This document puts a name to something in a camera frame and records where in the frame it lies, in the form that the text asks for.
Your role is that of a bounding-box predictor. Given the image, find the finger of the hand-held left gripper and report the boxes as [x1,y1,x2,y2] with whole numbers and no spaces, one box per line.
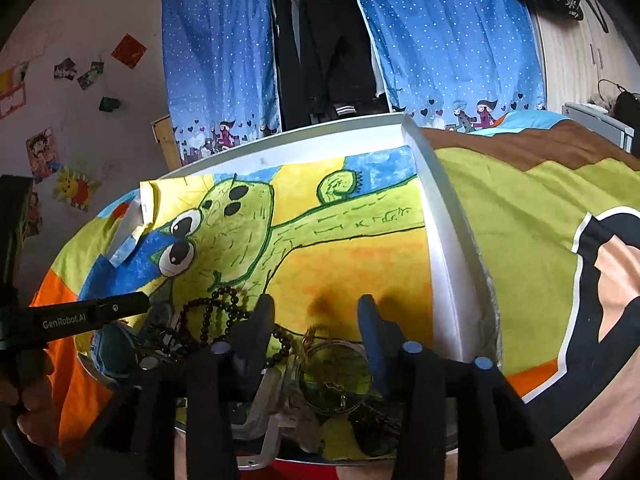
[90,304,174,379]

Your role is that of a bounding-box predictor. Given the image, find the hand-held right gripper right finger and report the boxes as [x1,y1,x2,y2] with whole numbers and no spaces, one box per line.
[356,293,574,480]

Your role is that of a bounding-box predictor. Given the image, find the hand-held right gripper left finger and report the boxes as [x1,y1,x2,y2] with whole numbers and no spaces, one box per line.
[65,293,277,480]

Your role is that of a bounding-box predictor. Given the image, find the clear bangle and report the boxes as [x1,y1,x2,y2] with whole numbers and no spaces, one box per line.
[294,341,375,417]

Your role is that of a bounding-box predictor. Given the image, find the gold chain necklace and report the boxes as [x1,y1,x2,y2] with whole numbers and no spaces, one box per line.
[299,326,352,407]

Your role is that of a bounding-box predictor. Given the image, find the black bead necklace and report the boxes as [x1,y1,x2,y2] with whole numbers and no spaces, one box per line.
[144,286,295,372]

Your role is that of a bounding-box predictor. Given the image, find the white tray box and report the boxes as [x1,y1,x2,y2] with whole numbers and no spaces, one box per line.
[75,111,502,467]

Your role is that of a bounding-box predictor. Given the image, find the person's left hand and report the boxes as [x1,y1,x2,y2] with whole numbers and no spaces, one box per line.
[0,356,57,447]

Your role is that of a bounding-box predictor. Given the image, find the silver metal clip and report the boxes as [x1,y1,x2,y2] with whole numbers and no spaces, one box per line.
[232,369,325,468]

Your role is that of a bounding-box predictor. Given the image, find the green cartoon painted paper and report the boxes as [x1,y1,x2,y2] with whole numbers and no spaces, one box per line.
[77,145,437,462]

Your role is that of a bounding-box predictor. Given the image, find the colourful printed bedsheet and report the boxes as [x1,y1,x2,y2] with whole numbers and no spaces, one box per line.
[29,109,640,480]

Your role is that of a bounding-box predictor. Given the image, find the small wooden cabinet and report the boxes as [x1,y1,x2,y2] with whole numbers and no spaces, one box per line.
[150,114,183,172]

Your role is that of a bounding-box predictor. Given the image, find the blue dotted curtain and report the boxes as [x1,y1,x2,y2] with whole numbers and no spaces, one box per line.
[160,0,282,162]
[344,0,549,134]

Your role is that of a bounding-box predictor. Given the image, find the dark hanging clothes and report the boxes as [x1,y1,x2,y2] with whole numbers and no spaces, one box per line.
[269,0,397,129]

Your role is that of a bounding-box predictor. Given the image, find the white storage box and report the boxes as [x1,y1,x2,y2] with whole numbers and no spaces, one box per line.
[561,101,635,150]

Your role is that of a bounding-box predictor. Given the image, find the light wooden wardrobe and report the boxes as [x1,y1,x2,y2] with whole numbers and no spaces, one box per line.
[529,0,640,128]

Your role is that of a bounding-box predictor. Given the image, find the yellow cartoon wall sticker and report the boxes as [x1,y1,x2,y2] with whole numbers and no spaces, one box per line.
[51,165,102,212]

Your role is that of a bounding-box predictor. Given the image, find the cartoon figure wall poster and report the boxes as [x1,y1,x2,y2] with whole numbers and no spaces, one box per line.
[25,126,62,184]

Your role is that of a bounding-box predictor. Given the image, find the red yellow wall sticker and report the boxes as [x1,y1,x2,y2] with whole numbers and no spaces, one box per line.
[0,61,29,121]

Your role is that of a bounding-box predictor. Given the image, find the small wall photo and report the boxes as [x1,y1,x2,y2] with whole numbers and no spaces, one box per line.
[53,56,78,82]
[76,60,106,92]

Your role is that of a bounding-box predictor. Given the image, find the red square wall paper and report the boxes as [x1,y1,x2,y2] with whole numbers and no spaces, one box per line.
[110,33,149,71]

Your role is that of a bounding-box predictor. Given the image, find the black bag with strap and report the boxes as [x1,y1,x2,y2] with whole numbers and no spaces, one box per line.
[596,78,640,135]

